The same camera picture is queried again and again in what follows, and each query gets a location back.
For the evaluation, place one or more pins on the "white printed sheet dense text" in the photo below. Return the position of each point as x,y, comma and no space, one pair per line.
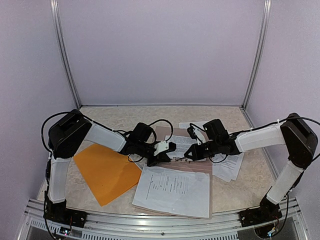
228,169

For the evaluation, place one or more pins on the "metal folder clip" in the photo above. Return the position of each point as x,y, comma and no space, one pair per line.
182,159

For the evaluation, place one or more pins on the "white sheet dense English text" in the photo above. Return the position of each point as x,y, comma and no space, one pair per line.
183,143

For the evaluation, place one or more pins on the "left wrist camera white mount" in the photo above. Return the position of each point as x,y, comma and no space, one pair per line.
164,147

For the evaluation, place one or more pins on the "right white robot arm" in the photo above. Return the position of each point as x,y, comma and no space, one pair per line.
293,134

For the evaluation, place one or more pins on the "white printed sheet back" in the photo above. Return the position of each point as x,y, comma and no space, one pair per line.
198,124

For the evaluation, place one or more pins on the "aluminium frame post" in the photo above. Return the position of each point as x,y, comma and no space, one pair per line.
258,53
54,6

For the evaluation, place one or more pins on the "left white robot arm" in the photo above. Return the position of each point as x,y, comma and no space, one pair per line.
66,136

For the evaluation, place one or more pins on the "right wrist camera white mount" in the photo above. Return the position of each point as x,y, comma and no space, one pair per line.
196,133

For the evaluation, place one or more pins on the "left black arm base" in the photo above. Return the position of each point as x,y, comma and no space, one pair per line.
59,213

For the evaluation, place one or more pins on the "right aluminium frame post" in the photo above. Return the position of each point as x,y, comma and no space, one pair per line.
258,53

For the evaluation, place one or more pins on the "white printed sheet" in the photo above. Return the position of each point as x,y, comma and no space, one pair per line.
172,192
198,124

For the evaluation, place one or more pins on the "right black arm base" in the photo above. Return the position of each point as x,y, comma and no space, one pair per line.
266,212

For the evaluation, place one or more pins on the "left aluminium frame post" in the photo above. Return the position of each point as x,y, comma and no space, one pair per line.
54,6

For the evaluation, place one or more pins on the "orange folder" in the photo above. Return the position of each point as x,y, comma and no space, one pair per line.
107,173

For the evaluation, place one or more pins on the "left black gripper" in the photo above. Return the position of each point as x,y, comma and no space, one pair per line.
161,158

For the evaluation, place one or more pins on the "pink-brown file folder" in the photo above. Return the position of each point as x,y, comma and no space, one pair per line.
185,175

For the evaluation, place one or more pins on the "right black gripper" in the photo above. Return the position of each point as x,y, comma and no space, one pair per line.
197,155

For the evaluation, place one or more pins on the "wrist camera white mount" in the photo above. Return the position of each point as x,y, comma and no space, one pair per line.
196,133
164,147

